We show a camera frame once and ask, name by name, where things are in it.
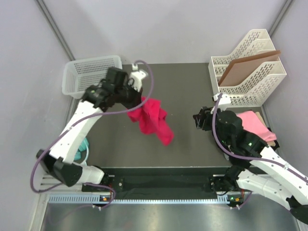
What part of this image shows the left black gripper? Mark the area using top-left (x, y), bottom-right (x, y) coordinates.
top-left (114, 81), bottom-right (143, 112)

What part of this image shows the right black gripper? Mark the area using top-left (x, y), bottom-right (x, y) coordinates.
top-left (193, 104), bottom-right (230, 146)

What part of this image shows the red t shirt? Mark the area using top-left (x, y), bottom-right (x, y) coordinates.
top-left (128, 99), bottom-right (174, 146)

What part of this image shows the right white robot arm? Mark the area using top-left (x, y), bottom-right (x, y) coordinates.
top-left (193, 107), bottom-right (308, 223)

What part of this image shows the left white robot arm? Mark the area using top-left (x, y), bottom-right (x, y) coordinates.
top-left (36, 66), bottom-right (148, 191)

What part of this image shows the pink folded t shirt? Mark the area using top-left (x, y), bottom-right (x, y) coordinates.
top-left (236, 111), bottom-right (277, 142)

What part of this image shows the white perforated plastic basket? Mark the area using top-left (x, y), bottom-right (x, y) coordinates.
top-left (62, 55), bottom-right (122, 99)

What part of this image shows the cream perforated file organizer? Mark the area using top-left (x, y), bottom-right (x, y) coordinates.
top-left (208, 29), bottom-right (287, 107)

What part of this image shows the brown cardboard sheet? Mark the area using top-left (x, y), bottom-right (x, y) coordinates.
top-left (218, 50), bottom-right (281, 87)

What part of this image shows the teal and white hanger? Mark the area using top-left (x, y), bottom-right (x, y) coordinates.
top-left (74, 138), bottom-right (90, 165)

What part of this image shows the beige folded t shirt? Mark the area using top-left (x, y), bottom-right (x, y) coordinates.
top-left (255, 112), bottom-right (276, 147)

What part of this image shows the black folded t shirt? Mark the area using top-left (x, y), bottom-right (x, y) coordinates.
top-left (224, 127), bottom-right (280, 160)

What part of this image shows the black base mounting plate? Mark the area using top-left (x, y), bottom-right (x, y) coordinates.
top-left (103, 167), bottom-right (241, 200)

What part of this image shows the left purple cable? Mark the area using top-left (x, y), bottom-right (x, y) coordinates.
top-left (32, 60), bottom-right (155, 193)

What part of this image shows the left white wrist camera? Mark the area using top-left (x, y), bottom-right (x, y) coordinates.
top-left (128, 64), bottom-right (149, 92)

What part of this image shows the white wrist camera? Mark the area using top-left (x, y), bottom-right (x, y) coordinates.
top-left (128, 64), bottom-right (149, 92)
top-left (211, 93), bottom-right (231, 113)

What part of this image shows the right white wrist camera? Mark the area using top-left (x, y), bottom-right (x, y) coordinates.
top-left (211, 93), bottom-right (231, 113)

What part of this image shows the white slotted cable duct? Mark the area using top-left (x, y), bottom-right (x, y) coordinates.
top-left (48, 193), bottom-right (244, 205)

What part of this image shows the aluminium frame rail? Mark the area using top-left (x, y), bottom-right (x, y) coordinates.
top-left (39, 175), bottom-right (82, 193)

